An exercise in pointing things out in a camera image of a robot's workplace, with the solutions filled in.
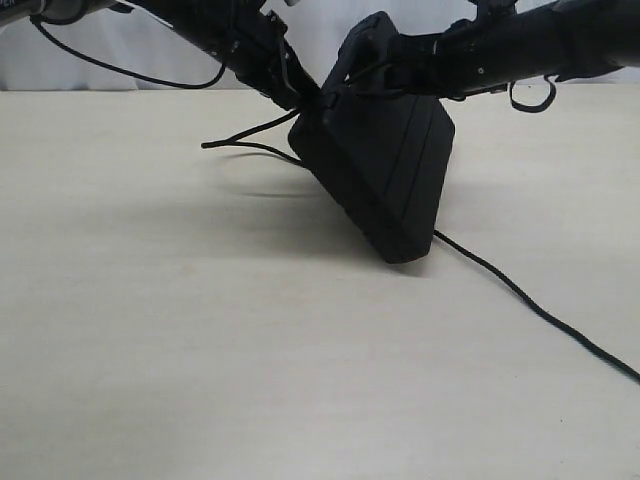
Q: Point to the white backdrop curtain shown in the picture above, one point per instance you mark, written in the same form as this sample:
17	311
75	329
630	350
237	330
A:
137	42

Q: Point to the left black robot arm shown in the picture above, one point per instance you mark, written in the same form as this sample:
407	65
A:
204	24

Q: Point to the black plastic carry case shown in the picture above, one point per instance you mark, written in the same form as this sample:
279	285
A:
383	161

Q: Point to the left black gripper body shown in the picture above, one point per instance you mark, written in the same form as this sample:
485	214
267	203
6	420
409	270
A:
261	58

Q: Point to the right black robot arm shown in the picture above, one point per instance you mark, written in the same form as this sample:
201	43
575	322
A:
566	40

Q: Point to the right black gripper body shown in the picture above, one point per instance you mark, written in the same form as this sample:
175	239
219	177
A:
415	64

